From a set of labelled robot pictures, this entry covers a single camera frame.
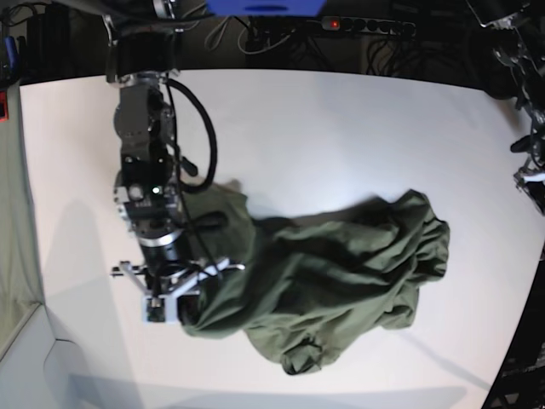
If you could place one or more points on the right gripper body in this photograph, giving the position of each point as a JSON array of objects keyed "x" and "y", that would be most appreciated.
[{"x": 168, "y": 270}]

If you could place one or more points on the olive green t-shirt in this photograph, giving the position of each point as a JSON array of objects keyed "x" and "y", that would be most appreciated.
[{"x": 310, "y": 288}]

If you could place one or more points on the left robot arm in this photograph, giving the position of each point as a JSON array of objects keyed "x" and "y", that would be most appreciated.
[{"x": 520, "y": 48}]

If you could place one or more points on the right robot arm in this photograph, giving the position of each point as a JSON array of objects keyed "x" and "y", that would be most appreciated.
[{"x": 189, "y": 231}]

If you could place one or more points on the grey curtain cloth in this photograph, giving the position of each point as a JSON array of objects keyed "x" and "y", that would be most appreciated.
[{"x": 21, "y": 282}]

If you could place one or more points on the red black clamp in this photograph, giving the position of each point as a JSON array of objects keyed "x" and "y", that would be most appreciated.
[{"x": 4, "y": 106}]

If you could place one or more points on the black case on floor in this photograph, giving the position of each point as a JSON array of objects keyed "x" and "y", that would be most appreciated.
[{"x": 48, "y": 38}]

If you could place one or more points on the blue box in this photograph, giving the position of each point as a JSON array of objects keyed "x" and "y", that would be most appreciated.
[{"x": 265, "y": 7}]

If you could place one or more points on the black power strip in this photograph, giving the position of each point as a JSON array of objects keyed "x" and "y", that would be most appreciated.
[{"x": 359, "y": 25}]

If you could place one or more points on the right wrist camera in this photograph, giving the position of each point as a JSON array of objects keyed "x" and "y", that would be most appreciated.
[{"x": 160, "y": 310}]

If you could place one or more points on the blue handled tool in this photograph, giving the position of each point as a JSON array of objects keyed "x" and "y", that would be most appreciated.
[{"x": 12, "y": 53}]

